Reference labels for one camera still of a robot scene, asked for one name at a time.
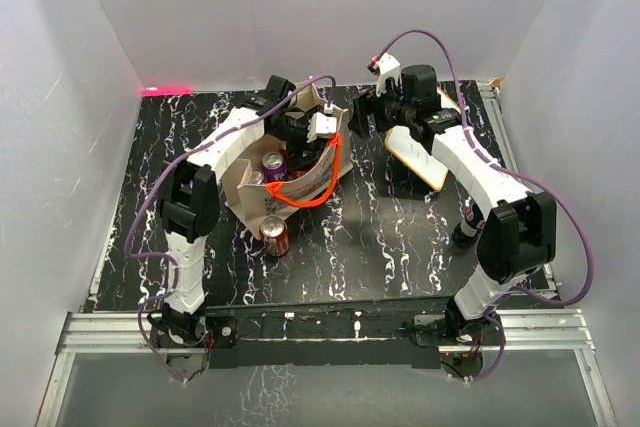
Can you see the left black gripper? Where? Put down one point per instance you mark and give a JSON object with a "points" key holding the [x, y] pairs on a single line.
{"points": [[295, 156]]}

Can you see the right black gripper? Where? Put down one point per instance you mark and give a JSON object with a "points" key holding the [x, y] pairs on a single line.
{"points": [[364, 107]]}

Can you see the purple Fanta can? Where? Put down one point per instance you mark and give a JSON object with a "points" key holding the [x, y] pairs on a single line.
{"points": [[256, 177], [274, 167]]}

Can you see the canvas bag with orange handles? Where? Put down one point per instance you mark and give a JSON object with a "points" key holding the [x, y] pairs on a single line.
{"points": [[303, 189]]}

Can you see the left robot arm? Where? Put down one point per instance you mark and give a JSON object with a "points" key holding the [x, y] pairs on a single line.
{"points": [[188, 190]]}

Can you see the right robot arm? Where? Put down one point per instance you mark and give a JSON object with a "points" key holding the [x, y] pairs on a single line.
{"points": [[512, 228]]}

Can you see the red Coke can front left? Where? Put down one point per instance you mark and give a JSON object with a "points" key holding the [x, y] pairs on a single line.
{"points": [[275, 236]]}

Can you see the black marble pattern mat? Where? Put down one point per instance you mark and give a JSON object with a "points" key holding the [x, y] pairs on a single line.
{"points": [[382, 234]]}

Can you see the pink marker pen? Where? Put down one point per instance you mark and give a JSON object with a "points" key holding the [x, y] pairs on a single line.
{"points": [[161, 92]]}

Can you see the dark Pepsi bottle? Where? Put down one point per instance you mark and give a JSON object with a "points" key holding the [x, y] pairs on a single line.
{"points": [[468, 231]]}

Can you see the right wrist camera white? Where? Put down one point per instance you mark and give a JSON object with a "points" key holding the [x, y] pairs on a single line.
{"points": [[387, 69]]}

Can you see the small whiteboard with orange frame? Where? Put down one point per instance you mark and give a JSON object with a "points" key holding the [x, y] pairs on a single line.
{"points": [[413, 155]]}

